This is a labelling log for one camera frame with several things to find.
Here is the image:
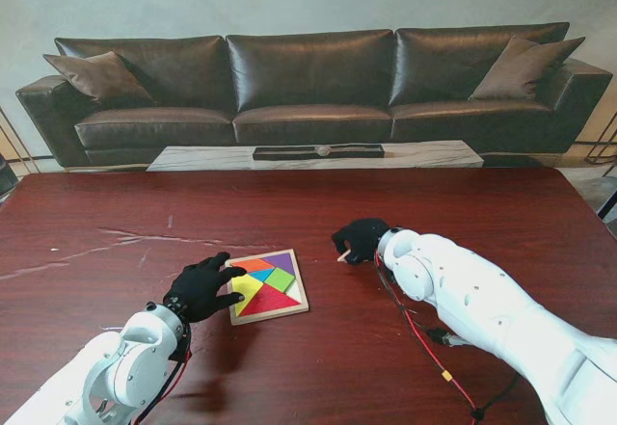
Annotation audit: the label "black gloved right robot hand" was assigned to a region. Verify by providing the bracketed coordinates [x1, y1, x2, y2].
[331, 218, 392, 267]

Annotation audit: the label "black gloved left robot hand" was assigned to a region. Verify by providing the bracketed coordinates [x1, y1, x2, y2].
[162, 251, 248, 324]

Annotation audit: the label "orange tangram parallelogram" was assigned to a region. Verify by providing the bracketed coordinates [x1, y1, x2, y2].
[230, 257, 276, 273]

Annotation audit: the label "large red tangram triangle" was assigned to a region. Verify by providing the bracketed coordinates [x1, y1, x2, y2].
[236, 283, 301, 319]

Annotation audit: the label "green tangram square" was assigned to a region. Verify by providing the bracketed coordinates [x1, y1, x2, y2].
[264, 268, 296, 293]

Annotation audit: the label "purple tangram triangle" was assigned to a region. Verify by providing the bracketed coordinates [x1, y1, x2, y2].
[266, 252, 295, 275]

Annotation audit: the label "square wooden puzzle tray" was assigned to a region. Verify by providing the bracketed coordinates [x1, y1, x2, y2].
[226, 249, 309, 327]

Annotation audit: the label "long black decorative tray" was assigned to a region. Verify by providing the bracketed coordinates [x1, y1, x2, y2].
[253, 144, 386, 161]

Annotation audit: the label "grey marble coffee table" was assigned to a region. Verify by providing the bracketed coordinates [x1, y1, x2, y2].
[147, 140, 485, 173]

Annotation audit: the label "dark brown leather sofa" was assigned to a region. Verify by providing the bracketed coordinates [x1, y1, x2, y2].
[14, 21, 613, 169]

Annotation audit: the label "black chair edge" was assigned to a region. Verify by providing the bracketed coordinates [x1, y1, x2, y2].
[0, 154, 20, 204]

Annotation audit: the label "brown throw pillow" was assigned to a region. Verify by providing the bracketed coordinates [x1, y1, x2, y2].
[42, 51, 155, 108]
[468, 36, 587, 102]

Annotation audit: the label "red and black left arm cables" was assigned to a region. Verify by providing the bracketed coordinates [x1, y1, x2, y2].
[132, 323, 193, 425]

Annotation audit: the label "red and black arm cables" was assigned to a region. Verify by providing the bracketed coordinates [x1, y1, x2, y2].
[373, 255, 520, 421]
[132, 323, 193, 425]

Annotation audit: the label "red and black right arm cables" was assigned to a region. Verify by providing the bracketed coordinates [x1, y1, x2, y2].
[373, 255, 520, 421]

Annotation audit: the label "thin metal side table frame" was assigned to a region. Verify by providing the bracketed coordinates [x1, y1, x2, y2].
[573, 106, 617, 178]
[0, 106, 42, 175]

